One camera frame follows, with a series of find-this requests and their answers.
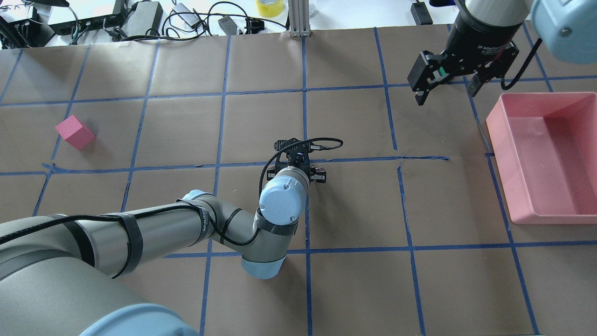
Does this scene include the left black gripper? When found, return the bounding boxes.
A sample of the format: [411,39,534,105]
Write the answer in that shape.
[273,138,327,183]

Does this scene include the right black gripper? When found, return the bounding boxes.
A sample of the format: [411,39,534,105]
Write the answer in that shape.
[407,12,520,106]

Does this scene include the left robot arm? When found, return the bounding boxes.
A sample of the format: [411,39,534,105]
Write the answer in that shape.
[0,137,328,336]

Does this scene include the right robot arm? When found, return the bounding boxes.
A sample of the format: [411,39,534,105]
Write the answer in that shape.
[407,0,597,105]

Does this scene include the pink plastic bin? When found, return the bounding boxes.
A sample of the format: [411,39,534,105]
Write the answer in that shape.
[486,92,597,225]

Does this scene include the small black adapter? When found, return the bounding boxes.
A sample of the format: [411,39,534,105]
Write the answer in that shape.
[218,15,243,35]

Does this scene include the yellow tape roll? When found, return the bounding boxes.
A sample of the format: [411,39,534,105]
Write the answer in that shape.
[255,0,284,18]

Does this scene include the grey power brick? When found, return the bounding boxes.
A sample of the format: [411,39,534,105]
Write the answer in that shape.
[173,3,202,28]

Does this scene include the black power adapter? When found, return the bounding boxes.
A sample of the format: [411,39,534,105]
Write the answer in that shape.
[122,1,163,37]

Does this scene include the pink cube far left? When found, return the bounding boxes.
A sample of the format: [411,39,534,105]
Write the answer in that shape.
[55,115,96,151]

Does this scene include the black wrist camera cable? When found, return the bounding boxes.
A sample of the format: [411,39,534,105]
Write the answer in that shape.
[259,137,344,194]

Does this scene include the aluminium profile post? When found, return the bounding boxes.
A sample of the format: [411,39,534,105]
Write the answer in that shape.
[288,0,312,37]

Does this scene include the black cable bundle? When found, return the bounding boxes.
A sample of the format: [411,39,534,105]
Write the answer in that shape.
[149,0,289,42]

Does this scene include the black network switch box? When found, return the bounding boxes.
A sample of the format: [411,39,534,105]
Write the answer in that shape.
[48,0,126,35]

